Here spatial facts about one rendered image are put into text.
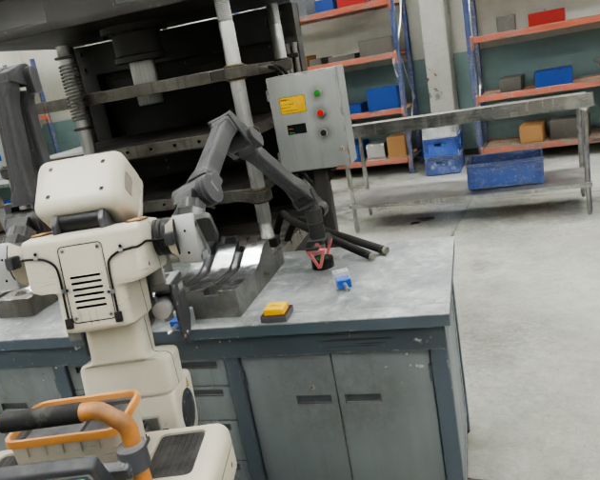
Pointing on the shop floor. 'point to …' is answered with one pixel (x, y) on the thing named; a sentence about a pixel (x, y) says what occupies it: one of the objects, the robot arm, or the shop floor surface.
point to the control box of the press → (313, 128)
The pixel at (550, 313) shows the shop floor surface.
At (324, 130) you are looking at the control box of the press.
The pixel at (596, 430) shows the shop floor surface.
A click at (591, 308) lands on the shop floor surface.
